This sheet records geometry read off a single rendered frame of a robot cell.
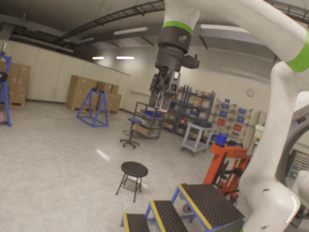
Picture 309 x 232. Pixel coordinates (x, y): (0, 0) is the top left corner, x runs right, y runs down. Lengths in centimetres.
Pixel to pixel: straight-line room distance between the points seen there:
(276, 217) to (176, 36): 54
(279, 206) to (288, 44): 38
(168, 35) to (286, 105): 43
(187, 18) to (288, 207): 56
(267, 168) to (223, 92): 608
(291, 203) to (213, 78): 650
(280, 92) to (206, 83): 629
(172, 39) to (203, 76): 650
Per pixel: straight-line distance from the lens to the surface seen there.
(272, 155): 53
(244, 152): 214
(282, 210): 44
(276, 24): 37
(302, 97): 142
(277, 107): 54
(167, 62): 39
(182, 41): 40
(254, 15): 35
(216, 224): 115
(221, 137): 172
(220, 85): 661
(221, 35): 460
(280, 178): 157
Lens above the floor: 130
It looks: 7 degrees down
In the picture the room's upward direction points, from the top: 15 degrees clockwise
